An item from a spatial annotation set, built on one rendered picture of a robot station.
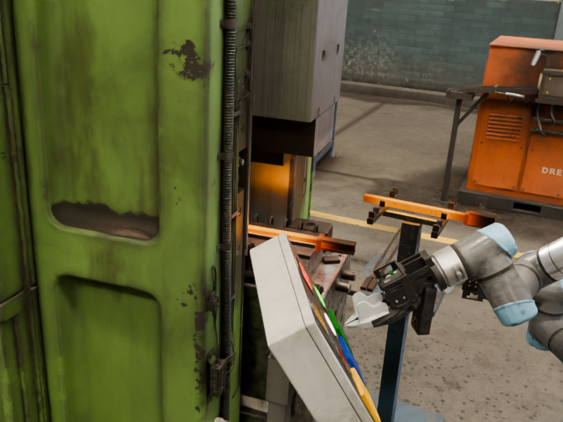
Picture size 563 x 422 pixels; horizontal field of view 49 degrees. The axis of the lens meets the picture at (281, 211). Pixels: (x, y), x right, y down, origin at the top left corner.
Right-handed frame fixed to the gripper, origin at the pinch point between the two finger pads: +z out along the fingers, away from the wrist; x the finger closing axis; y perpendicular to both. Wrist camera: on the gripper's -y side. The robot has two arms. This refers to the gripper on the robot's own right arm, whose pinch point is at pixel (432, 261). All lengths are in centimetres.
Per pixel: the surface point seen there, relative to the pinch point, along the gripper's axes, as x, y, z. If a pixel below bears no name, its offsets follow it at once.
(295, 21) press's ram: -17, -58, 36
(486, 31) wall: 756, -6, -8
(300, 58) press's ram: -17, -51, 34
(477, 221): 47.3, 4.5, -11.1
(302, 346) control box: -74, -16, 15
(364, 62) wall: 773, 51, 156
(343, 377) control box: -71, -10, 9
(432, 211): 48.4, 3.8, 3.4
